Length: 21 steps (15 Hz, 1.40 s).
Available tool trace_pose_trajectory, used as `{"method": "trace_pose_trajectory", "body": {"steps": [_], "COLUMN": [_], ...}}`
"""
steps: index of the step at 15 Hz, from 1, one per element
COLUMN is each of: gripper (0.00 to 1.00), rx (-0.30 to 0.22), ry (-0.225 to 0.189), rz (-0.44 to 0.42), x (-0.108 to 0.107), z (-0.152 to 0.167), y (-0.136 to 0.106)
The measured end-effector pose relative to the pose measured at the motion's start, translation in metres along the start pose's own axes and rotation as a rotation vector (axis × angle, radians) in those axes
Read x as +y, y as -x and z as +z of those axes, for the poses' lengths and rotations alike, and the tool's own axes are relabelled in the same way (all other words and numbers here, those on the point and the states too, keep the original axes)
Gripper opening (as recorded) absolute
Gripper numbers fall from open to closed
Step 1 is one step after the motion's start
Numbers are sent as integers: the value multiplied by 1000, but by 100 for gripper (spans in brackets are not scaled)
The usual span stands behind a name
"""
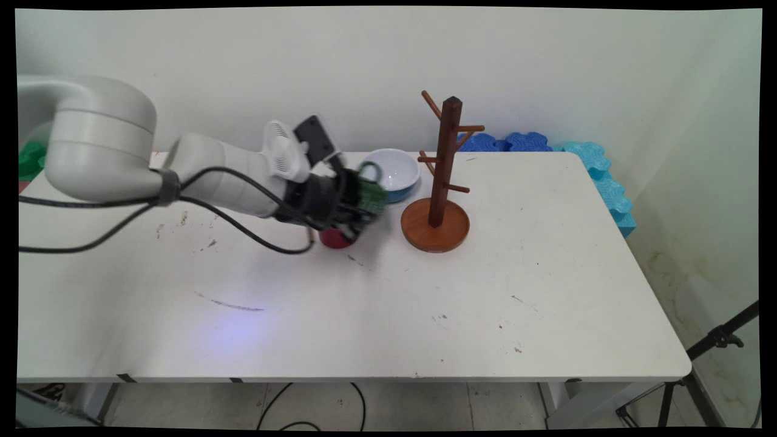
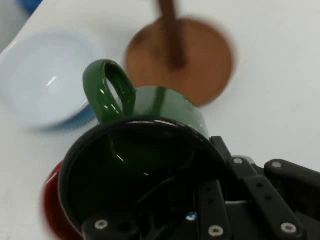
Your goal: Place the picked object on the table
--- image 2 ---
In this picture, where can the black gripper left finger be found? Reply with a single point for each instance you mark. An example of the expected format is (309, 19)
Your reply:
(215, 212)

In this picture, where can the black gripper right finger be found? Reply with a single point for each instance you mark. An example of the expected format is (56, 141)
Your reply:
(270, 200)

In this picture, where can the dark green mug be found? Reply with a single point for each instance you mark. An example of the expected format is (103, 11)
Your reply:
(172, 105)

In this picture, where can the brown wooden mug tree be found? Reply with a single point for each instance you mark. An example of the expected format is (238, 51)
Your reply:
(200, 62)

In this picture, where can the red mug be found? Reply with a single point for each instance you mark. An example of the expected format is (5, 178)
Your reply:
(52, 200)

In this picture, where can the light blue bowl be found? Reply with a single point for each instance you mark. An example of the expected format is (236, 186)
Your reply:
(37, 82)

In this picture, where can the blue foam mat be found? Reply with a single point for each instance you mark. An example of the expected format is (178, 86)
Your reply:
(31, 5)

